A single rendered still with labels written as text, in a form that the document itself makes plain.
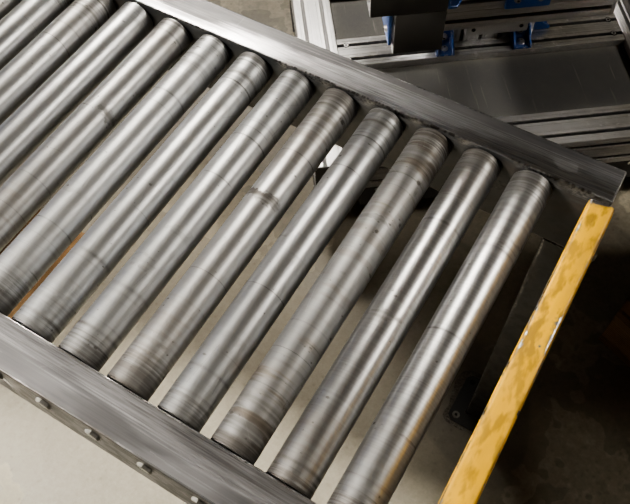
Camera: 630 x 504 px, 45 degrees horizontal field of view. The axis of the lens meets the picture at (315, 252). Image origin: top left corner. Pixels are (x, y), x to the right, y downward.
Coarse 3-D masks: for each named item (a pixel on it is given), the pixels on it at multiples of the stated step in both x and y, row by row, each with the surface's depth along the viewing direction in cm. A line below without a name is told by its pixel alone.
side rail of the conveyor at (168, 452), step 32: (0, 320) 80; (0, 352) 78; (32, 352) 78; (64, 352) 78; (32, 384) 76; (64, 384) 76; (96, 384) 76; (64, 416) 78; (96, 416) 74; (128, 416) 74; (160, 416) 74; (128, 448) 72; (160, 448) 72; (192, 448) 72; (224, 448) 72; (160, 480) 77; (192, 480) 71; (224, 480) 71; (256, 480) 70
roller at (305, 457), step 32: (480, 160) 89; (448, 192) 87; (480, 192) 87; (448, 224) 84; (416, 256) 82; (448, 256) 84; (384, 288) 81; (416, 288) 81; (384, 320) 78; (352, 352) 77; (384, 352) 77; (320, 384) 77; (352, 384) 75; (320, 416) 73; (352, 416) 75; (288, 448) 72; (320, 448) 72; (288, 480) 70; (320, 480) 72
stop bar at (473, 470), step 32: (576, 224) 82; (608, 224) 82; (576, 256) 79; (576, 288) 78; (544, 320) 76; (544, 352) 74; (512, 384) 72; (512, 416) 71; (480, 448) 69; (480, 480) 68
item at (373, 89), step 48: (144, 0) 104; (192, 0) 104; (240, 48) 100; (288, 48) 99; (384, 96) 94; (432, 96) 94; (336, 144) 105; (480, 144) 90; (528, 144) 90; (576, 192) 87
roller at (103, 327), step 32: (288, 96) 95; (256, 128) 92; (224, 160) 90; (256, 160) 92; (192, 192) 88; (224, 192) 89; (160, 224) 86; (192, 224) 86; (160, 256) 84; (128, 288) 81; (160, 288) 84; (96, 320) 79; (128, 320) 81; (96, 352) 79
